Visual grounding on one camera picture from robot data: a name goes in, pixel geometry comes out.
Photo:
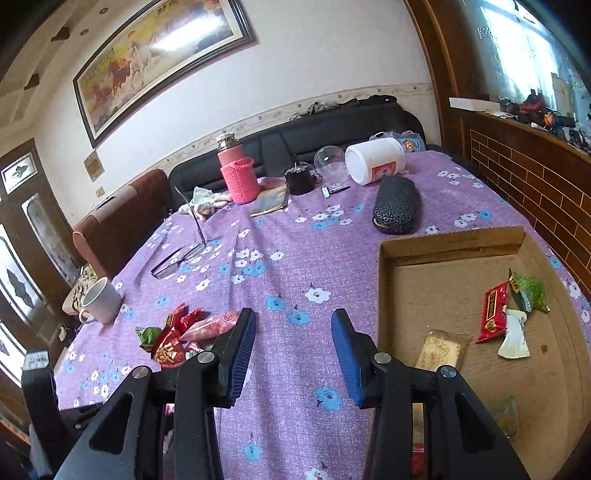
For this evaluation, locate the black sofa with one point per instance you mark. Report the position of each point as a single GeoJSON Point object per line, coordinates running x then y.
{"type": "Point", "coordinates": [275, 149]}

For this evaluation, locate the black-framed eyeglasses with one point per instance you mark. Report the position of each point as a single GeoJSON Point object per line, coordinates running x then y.
{"type": "Point", "coordinates": [172, 263]}

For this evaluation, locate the black glasses case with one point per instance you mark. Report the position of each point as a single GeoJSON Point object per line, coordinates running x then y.
{"type": "Point", "coordinates": [397, 206]}

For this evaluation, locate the pink candy packet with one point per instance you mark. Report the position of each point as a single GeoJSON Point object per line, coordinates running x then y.
{"type": "Point", "coordinates": [210, 328]}

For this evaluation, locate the dark red foil snack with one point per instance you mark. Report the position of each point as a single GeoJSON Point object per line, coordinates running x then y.
{"type": "Point", "coordinates": [167, 350]}

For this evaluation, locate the brick-pattern wooden counter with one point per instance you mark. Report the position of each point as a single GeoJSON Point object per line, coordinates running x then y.
{"type": "Point", "coordinates": [543, 178]}

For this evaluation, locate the black round container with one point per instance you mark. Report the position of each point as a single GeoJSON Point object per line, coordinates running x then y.
{"type": "Point", "coordinates": [301, 178]}

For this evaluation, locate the white crumpled cloth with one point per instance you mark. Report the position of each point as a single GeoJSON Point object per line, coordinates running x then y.
{"type": "Point", "coordinates": [203, 202]}

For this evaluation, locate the clear plastic dome cup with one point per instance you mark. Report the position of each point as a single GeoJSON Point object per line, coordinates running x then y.
{"type": "Point", "coordinates": [330, 163]}

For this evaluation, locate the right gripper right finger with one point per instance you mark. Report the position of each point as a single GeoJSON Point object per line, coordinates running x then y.
{"type": "Point", "coordinates": [461, 438]}

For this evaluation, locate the large green foil snack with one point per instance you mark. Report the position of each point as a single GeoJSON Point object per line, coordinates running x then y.
{"type": "Point", "coordinates": [147, 337]}

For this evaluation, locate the white ceramic mug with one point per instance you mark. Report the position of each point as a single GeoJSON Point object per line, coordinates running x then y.
{"type": "Point", "coordinates": [100, 304]}

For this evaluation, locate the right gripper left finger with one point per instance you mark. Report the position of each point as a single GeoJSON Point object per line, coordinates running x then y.
{"type": "Point", "coordinates": [124, 440]}

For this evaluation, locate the brown armchair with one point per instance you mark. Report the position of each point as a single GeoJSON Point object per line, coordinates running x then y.
{"type": "Point", "coordinates": [109, 236]}

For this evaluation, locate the green snack packet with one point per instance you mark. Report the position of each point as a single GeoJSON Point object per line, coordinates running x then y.
{"type": "Point", "coordinates": [528, 292]}

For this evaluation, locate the red snack packet long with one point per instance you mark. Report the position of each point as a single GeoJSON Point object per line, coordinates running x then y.
{"type": "Point", "coordinates": [182, 318]}

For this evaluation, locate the small lighter on table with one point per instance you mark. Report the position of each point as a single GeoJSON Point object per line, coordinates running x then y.
{"type": "Point", "coordinates": [329, 190]}

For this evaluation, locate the pink knit-sleeve thermos bottle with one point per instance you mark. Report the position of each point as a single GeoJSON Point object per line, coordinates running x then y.
{"type": "Point", "coordinates": [237, 169]}

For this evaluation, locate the framed horse painting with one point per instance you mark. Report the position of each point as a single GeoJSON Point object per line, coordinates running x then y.
{"type": "Point", "coordinates": [158, 45]}

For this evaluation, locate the beige cracker packet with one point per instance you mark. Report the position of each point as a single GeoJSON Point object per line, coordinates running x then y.
{"type": "Point", "coordinates": [441, 348]}

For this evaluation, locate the white plastic jar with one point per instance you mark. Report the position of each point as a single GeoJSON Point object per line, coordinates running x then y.
{"type": "Point", "coordinates": [370, 161]}

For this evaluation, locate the cardboard box tray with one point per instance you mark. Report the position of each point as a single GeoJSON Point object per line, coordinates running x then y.
{"type": "Point", "coordinates": [439, 282]}

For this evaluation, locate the purple floral tablecloth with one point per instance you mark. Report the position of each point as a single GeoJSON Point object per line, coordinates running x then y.
{"type": "Point", "coordinates": [293, 268]}

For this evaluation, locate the white snack packet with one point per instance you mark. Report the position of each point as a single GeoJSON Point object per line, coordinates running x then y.
{"type": "Point", "coordinates": [514, 345]}

